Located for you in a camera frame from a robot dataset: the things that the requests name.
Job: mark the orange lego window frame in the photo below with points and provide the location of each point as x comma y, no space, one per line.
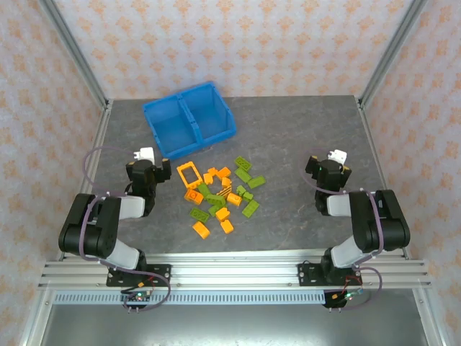
192,185

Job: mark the small orange lego brick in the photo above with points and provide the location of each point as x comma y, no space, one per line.
208,178
212,171

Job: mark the orange curved lego brick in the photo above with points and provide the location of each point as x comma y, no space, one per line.
201,230

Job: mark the small green lego brick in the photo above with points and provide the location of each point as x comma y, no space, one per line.
248,195
240,190

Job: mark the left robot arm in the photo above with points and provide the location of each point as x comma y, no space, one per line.
104,230

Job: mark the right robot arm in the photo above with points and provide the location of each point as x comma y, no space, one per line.
389,230

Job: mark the blue divided plastic bin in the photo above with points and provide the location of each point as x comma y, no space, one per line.
169,126

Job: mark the small circuit board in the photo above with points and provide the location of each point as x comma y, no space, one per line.
347,296
138,297

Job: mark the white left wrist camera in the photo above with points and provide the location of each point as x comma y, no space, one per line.
147,154

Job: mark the aluminium table side rail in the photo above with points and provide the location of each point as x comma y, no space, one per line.
372,144
102,126

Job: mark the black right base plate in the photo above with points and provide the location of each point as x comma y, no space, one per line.
306,274

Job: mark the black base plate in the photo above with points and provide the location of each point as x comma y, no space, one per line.
306,274
162,274

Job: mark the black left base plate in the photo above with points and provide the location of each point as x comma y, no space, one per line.
162,274

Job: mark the aluminium mounting rail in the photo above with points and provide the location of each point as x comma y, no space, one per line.
234,270

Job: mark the aluminium frame post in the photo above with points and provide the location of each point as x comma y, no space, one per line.
73,50
392,50

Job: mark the aluminium frame leg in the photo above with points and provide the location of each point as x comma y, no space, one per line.
432,320
36,320

